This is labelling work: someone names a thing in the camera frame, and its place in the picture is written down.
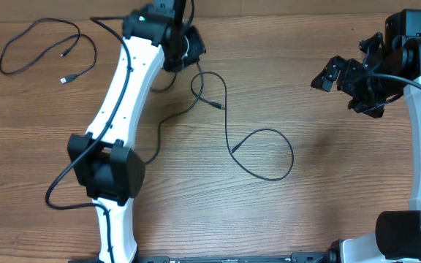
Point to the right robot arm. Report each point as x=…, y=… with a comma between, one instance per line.
x=390, y=70

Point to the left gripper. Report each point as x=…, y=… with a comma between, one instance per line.
x=198, y=48

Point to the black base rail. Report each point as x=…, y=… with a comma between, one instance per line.
x=299, y=257

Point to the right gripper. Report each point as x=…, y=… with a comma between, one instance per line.
x=375, y=106

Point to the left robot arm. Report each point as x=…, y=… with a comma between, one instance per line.
x=103, y=159

